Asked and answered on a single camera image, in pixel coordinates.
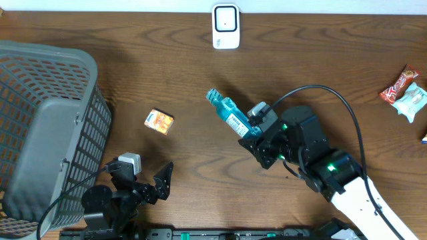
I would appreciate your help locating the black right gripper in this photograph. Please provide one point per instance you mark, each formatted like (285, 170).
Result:
(260, 150)

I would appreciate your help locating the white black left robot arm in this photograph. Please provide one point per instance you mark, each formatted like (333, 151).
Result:
(109, 214)

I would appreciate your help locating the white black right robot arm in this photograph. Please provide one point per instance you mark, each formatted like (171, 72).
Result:
(296, 137)

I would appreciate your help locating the grey plastic basket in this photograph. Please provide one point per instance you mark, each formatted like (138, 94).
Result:
(54, 126)

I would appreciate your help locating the white barcode scanner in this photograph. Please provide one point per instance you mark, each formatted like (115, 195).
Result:
(225, 26)

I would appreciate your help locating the blue Listerine mouthwash bottle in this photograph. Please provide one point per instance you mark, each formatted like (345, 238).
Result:
(229, 112)

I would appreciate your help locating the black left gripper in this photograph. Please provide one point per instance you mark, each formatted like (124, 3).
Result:
(162, 188)

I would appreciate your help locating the orange Kleenex tissue pack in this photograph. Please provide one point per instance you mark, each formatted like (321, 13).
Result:
(159, 121)

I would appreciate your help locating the red brown chocolate bar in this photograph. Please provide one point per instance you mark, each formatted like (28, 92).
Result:
(406, 76)

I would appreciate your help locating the teal white pack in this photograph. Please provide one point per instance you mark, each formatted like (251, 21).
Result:
(413, 100)

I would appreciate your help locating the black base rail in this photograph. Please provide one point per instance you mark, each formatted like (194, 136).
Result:
(289, 233)

